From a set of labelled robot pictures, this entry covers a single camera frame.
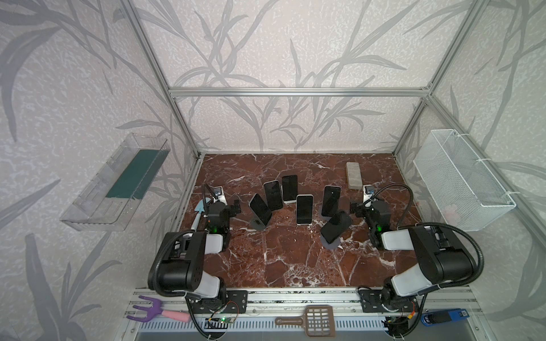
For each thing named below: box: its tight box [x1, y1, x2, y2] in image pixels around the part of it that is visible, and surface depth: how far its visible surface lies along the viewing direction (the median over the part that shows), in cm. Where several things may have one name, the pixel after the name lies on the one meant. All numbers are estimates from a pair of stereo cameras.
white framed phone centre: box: [295, 193, 314, 226], surface depth 90 cm
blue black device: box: [420, 308, 470, 327], surface depth 70 cm
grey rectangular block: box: [345, 161, 363, 190], surface depth 110 cm
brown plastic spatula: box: [275, 304, 336, 338], surface depth 72 cm
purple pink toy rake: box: [126, 295, 191, 323], surface depth 72 cm
